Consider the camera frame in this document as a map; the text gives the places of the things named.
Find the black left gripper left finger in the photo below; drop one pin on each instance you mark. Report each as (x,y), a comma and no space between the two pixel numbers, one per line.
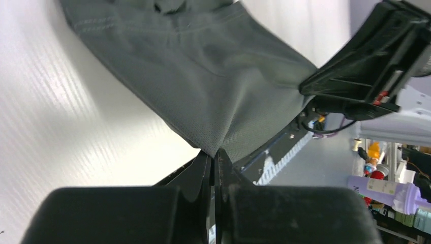
(174,211)

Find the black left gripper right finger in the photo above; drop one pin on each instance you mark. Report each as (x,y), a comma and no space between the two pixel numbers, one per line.
(246,213)

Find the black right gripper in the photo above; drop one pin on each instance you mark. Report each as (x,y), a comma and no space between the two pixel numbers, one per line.
(363,80)

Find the dark grey t-shirt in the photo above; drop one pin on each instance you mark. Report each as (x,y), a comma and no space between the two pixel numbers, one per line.
(216,77)

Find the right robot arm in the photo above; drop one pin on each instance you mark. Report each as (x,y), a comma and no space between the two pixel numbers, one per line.
(336,22)

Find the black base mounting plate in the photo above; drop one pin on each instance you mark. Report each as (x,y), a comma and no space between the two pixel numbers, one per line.
(249,167)

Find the colourful toy figure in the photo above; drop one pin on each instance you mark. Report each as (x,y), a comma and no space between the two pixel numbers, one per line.
(372,157)

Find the cluttered background shelf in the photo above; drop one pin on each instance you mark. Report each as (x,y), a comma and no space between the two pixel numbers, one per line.
(396,166)

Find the lavender plastic bottle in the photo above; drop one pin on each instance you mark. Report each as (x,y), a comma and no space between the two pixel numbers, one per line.
(404,198)

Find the white slotted cable duct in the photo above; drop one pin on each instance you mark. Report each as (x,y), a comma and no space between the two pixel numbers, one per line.
(279,154)

